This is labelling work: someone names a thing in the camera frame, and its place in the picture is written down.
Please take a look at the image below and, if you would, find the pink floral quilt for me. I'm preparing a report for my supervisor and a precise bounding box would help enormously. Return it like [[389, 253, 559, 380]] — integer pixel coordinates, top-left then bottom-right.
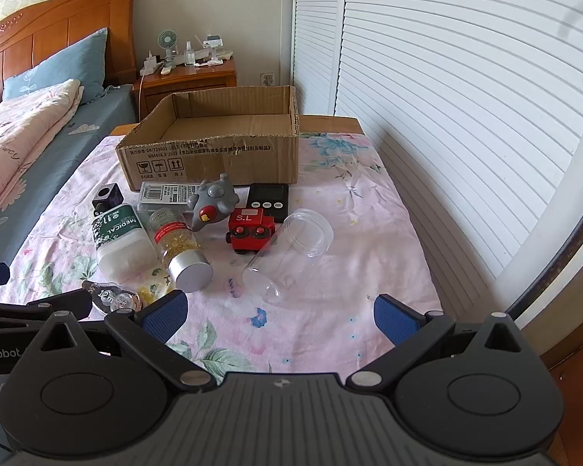
[[0, 79, 84, 234]]

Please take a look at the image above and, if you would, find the clear labelled plastic case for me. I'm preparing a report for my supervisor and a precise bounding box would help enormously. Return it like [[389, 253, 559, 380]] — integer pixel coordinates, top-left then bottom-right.
[[137, 182, 202, 213]]

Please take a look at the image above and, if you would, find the blue flower-print pillow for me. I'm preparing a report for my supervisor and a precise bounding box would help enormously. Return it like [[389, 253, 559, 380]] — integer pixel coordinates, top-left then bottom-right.
[[2, 28, 108, 105]]

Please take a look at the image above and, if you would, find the red toy train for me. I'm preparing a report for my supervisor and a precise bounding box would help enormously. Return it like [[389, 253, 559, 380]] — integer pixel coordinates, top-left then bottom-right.
[[225, 207, 279, 257]]

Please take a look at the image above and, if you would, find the white phone stand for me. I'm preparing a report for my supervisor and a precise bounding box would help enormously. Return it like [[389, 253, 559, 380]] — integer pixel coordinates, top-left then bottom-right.
[[200, 34, 225, 67]]

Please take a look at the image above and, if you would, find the wooden bed headboard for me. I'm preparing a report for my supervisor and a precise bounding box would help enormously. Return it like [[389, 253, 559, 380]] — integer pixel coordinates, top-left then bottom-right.
[[0, 0, 138, 88]]

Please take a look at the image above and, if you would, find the black cube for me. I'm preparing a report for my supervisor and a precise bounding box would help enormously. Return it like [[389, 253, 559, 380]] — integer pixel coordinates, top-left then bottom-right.
[[92, 184, 123, 210]]

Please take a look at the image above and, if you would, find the black digital timer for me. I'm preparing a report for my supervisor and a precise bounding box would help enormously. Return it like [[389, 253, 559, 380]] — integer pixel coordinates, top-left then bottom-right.
[[247, 183, 290, 224]]

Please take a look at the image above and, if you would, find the white power strip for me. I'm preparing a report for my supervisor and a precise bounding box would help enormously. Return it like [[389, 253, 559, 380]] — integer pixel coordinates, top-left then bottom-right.
[[141, 51, 164, 77]]

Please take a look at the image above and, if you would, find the wooden nightstand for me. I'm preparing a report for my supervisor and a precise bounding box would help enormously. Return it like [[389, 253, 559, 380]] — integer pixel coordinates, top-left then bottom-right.
[[137, 56, 238, 124]]

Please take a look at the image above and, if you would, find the clear plastic jar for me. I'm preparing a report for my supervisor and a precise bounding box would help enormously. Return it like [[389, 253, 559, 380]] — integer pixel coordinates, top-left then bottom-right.
[[242, 208, 333, 308]]

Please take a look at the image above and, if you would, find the capsule jar with silver lid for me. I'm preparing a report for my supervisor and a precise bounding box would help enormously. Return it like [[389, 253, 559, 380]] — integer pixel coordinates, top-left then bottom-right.
[[148, 207, 212, 293]]

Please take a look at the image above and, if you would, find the green mini fan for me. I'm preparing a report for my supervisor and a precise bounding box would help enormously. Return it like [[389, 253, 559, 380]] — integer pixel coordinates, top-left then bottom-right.
[[157, 30, 176, 65]]

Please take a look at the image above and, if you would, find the green and white bottle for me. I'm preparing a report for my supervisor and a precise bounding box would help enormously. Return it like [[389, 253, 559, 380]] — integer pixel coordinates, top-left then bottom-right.
[[91, 204, 159, 277]]

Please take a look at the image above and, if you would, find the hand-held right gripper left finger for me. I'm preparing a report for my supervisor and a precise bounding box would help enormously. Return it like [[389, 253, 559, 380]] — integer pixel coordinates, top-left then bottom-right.
[[17, 290, 213, 394]]

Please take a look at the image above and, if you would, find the grey toy elephant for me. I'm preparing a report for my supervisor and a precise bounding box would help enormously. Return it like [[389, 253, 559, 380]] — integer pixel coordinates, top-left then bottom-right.
[[187, 173, 240, 231]]

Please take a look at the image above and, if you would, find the wooden table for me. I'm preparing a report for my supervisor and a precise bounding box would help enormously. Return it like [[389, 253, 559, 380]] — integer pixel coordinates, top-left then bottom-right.
[[109, 115, 365, 139]]

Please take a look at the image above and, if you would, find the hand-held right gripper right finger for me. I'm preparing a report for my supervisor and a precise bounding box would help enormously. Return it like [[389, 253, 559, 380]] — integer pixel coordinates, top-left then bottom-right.
[[345, 294, 545, 394]]

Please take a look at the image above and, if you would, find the white louvered closet door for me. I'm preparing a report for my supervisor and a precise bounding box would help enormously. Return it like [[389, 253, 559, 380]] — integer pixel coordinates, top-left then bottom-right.
[[330, 0, 583, 312], [292, 0, 348, 117]]

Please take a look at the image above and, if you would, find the brown cardboard box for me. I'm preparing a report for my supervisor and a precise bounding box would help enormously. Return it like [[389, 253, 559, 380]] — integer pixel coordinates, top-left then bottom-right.
[[115, 85, 300, 192]]

